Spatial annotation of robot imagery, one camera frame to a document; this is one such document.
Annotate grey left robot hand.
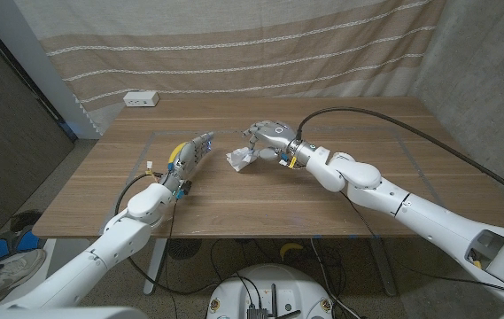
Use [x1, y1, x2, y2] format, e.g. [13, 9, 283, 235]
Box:
[158, 130, 216, 196]

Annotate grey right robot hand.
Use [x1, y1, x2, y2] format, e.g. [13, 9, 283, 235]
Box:
[241, 120, 319, 169]

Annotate white cloth napkin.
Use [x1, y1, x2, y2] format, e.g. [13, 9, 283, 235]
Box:
[226, 145, 261, 173]

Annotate white power strip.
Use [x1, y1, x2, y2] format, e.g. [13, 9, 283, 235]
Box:
[122, 90, 160, 108]

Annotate round black vent disc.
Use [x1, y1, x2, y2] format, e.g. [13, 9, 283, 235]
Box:
[167, 237, 203, 261]

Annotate beige striped fabric backdrop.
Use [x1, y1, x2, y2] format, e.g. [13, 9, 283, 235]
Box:
[12, 0, 447, 134]

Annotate white table leg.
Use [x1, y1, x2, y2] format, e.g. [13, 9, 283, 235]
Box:
[143, 237, 168, 297]

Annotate yellow curved floor object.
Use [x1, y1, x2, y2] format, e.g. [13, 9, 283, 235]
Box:
[279, 242, 305, 261]

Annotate white robot torso base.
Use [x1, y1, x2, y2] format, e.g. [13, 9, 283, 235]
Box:
[205, 263, 336, 319]

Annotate black electronics box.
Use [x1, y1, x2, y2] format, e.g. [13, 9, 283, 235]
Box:
[245, 306, 270, 319]

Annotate grey table leg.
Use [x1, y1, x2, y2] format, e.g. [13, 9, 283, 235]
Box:
[368, 237, 399, 297]

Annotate black round floor object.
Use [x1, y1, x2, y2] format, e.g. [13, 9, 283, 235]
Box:
[10, 209, 43, 232]

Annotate dark grey perforated panel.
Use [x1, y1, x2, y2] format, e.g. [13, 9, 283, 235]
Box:
[0, 17, 75, 240]

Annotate white pillar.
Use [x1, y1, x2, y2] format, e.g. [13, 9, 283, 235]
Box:
[0, 0, 102, 141]

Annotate grey white sneaker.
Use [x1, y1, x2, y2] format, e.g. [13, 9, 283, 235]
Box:
[0, 248, 48, 307]

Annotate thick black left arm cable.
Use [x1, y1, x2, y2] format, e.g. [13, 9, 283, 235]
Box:
[113, 172, 220, 296]

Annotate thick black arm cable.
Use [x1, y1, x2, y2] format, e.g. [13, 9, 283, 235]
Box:
[113, 172, 220, 296]
[295, 105, 504, 209]

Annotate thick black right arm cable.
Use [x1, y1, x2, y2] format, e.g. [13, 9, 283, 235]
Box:
[295, 105, 504, 209]

